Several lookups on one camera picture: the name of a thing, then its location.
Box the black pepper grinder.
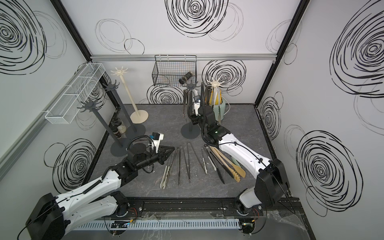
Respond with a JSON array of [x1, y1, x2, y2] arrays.
[[179, 71, 194, 85]]

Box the tall cream utensil rack stand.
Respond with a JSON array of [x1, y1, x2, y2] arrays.
[[111, 67, 149, 124]]

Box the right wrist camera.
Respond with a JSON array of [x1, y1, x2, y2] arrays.
[[193, 95, 201, 116]]

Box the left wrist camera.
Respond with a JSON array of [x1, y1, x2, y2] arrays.
[[150, 132, 164, 153]]

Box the dark grey rack stand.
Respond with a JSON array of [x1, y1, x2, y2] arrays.
[[181, 83, 200, 139], [103, 81, 146, 139], [77, 100, 131, 157]]

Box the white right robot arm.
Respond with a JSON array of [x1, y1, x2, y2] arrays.
[[187, 85, 290, 216]]

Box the black nylon tongs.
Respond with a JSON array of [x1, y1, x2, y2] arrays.
[[204, 144, 235, 184]]

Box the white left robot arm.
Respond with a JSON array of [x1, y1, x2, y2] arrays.
[[26, 145, 175, 240]]

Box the grey cable duct strip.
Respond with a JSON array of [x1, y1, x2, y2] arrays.
[[75, 219, 241, 231]]

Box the white handled slotted steel tongs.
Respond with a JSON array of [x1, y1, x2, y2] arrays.
[[215, 87, 222, 124]]

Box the black slotted spatula tongs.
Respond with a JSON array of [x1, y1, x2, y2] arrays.
[[204, 86, 213, 106]]

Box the dark grey rack stand back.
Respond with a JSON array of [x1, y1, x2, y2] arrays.
[[181, 83, 200, 139]]

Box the small steel tongs white tip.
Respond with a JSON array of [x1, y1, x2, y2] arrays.
[[201, 147, 217, 172]]

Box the slim black tongs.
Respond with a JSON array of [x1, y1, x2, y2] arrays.
[[182, 142, 208, 182]]

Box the black wire wall basket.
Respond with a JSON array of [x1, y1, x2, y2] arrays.
[[152, 55, 197, 87]]

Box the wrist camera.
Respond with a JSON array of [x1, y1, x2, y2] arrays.
[[193, 95, 201, 116], [150, 132, 164, 153]]

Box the white wire wall basket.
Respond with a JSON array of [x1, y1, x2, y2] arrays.
[[45, 63, 106, 125]]

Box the dark grey rack stand front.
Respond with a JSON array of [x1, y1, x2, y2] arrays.
[[77, 100, 131, 157]]

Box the dark grey rack stand middle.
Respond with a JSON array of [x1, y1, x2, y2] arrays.
[[103, 81, 146, 139]]

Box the wooden bamboo tongs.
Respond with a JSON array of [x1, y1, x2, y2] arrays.
[[209, 147, 246, 183]]

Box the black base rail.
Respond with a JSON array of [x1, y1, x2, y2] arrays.
[[127, 197, 303, 217]]

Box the small glass jar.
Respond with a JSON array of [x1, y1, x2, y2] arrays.
[[117, 123, 127, 134]]

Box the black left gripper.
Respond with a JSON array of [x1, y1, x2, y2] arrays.
[[136, 145, 175, 172]]

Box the yellow sponge toast slice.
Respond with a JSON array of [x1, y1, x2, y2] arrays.
[[209, 88, 222, 106]]

